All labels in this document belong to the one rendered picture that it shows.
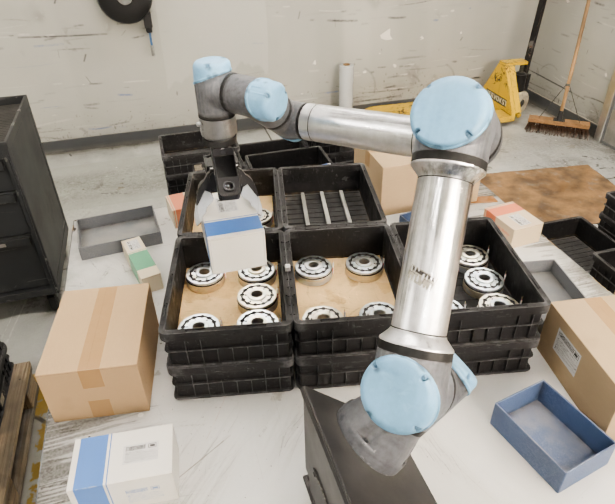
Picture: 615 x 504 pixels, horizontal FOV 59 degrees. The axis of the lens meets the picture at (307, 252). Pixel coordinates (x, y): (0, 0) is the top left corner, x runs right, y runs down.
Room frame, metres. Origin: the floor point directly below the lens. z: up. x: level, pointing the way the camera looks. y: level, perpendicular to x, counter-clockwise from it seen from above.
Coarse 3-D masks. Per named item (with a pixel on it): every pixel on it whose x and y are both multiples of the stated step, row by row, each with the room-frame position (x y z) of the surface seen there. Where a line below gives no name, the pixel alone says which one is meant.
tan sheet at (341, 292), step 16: (336, 272) 1.23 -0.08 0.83; (384, 272) 1.22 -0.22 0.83; (304, 288) 1.16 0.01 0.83; (320, 288) 1.16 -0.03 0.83; (336, 288) 1.16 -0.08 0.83; (352, 288) 1.16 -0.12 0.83; (368, 288) 1.15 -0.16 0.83; (384, 288) 1.15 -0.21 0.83; (304, 304) 1.09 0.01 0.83; (320, 304) 1.09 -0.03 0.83; (336, 304) 1.09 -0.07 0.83; (352, 304) 1.09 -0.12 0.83
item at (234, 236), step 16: (208, 208) 1.07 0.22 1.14; (224, 208) 1.07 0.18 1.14; (240, 208) 1.07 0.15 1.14; (208, 224) 1.00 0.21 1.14; (224, 224) 1.00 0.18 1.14; (240, 224) 1.00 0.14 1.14; (256, 224) 1.00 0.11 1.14; (208, 240) 0.94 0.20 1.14; (224, 240) 0.95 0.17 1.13; (240, 240) 0.96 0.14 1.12; (256, 240) 0.97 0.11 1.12; (208, 256) 1.01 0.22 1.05; (224, 256) 0.95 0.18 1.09; (240, 256) 0.96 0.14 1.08; (256, 256) 0.97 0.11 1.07; (224, 272) 0.95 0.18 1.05
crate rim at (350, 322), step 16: (368, 224) 1.32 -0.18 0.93; (384, 224) 1.32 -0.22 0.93; (288, 240) 1.25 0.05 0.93; (288, 256) 1.17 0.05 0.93; (400, 256) 1.16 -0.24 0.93; (288, 272) 1.10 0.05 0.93; (304, 320) 0.92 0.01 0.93; (320, 320) 0.92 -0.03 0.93; (336, 320) 0.92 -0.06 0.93; (352, 320) 0.92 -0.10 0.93; (368, 320) 0.92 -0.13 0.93; (384, 320) 0.92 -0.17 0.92
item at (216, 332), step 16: (176, 240) 1.26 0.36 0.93; (176, 256) 1.18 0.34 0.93; (288, 288) 1.04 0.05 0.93; (288, 304) 0.98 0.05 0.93; (160, 320) 0.93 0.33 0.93; (288, 320) 0.92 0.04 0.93; (160, 336) 0.89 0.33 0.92; (176, 336) 0.89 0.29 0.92; (192, 336) 0.89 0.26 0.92; (208, 336) 0.89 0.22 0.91; (224, 336) 0.89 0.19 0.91; (240, 336) 0.90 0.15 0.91
